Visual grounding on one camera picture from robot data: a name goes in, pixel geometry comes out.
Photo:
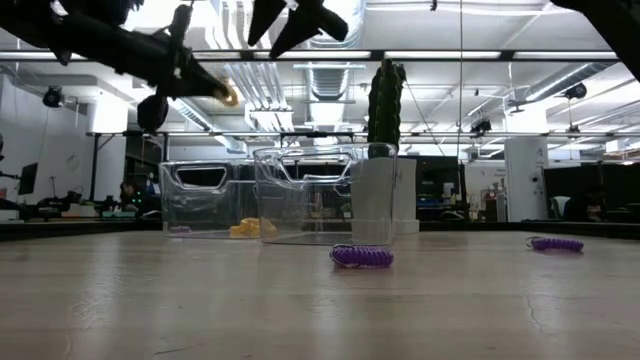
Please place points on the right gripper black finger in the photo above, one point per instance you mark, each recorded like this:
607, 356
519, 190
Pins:
305, 25
265, 15

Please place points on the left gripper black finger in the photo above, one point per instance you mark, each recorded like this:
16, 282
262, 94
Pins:
190, 89
202, 72

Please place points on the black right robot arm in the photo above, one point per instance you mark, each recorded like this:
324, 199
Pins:
620, 30

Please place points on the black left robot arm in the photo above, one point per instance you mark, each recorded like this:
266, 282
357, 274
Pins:
75, 35

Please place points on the black ceiling spotlight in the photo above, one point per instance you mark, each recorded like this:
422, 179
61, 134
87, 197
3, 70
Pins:
576, 91
52, 96

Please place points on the green cactus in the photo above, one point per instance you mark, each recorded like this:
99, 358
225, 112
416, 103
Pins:
385, 110

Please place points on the person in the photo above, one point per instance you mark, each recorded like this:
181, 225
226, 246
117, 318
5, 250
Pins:
590, 205
131, 192

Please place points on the clear plastic bin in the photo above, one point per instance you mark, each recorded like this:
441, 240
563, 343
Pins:
300, 210
210, 210

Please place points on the black overhead beam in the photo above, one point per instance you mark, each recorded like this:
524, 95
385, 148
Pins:
440, 55

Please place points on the black monitor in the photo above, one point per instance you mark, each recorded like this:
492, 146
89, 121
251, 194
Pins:
28, 177

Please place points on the white hexagonal plant pot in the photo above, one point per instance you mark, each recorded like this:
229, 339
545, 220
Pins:
407, 200

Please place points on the white pillar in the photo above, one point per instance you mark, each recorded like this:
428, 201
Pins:
525, 180

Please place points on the silver ventilation duct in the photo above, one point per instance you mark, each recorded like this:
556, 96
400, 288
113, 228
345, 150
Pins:
330, 85

